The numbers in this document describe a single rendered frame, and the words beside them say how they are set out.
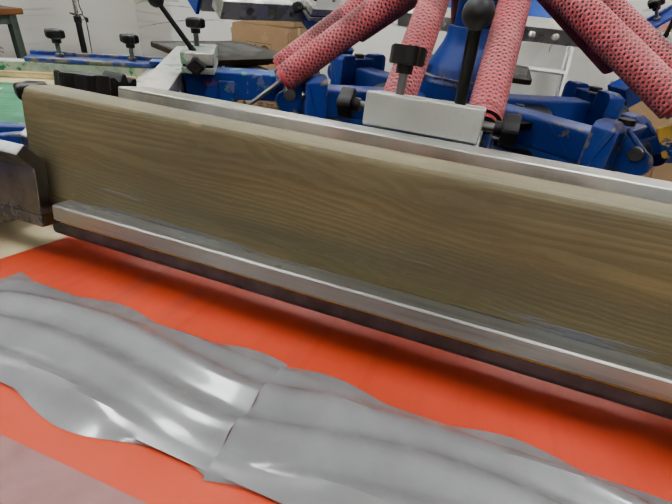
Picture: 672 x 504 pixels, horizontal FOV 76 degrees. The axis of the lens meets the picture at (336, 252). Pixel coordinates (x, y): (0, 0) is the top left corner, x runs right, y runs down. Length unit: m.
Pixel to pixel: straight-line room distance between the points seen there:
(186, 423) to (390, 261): 0.12
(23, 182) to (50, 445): 0.18
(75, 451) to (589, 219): 0.22
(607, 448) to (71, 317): 0.26
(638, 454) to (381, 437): 0.12
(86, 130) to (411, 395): 0.23
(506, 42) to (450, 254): 0.54
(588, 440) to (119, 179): 0.28
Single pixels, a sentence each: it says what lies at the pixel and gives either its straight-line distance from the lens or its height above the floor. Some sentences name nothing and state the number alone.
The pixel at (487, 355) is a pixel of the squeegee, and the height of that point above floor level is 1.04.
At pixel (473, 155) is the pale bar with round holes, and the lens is 0.42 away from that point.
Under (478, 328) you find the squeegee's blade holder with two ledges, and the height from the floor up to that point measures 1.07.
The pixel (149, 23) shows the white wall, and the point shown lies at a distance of 5.70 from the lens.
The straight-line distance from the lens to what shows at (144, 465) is 0.19.
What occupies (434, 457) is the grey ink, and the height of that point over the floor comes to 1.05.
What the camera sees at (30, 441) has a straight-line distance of 0.20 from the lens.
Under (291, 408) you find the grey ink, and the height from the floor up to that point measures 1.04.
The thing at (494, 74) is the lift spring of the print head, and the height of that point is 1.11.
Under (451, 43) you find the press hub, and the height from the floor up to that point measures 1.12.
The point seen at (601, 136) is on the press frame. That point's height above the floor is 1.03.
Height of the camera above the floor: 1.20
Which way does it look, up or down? 32 degrees down
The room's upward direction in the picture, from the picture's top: 6 degrees clockwise
